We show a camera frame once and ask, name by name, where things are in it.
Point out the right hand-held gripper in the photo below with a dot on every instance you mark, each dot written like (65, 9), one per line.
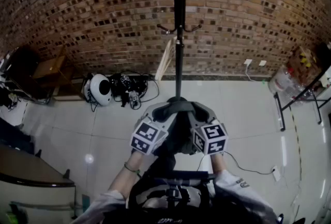
(210, 139)

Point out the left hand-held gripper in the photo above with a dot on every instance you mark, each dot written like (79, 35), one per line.
(146, 137)

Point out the black and gray backpack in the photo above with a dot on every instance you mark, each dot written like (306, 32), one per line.
(165, 161)

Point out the black metal coat rack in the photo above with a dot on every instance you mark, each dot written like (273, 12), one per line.
(178, 36)

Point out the person's left forearm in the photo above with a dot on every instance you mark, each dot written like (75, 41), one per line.
(126, 179)

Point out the person's right forearm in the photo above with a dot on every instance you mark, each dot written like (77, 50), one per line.
(222, 168)

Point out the small black marked device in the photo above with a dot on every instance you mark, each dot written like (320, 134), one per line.
(134, 98)

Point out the white round helmet device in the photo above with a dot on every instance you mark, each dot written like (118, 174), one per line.
(99, 89)

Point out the clear plastic water bottles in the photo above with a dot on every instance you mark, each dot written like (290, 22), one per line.
(287, 86)

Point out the white floor power strip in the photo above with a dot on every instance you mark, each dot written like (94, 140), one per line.
(276, 173)

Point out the low wooden stool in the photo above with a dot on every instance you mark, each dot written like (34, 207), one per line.
(68, 84)

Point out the person's dark torso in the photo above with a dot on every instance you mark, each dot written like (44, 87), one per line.
(232, 212)

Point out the cardboard box with yellow print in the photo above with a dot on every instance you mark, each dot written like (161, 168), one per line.
(302, 61)

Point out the gray desk with dark edge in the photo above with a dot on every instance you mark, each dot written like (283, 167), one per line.
(31, 173)

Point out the green item under desk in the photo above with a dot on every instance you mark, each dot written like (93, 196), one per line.
(15, 214)

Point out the white wall outlet with plug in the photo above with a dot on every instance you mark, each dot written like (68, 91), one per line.
(247, 62)

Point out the black metal table frame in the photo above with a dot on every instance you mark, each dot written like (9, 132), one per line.
(297, 98)

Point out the black chair with metal frame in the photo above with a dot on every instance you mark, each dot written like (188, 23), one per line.
(22, 67)

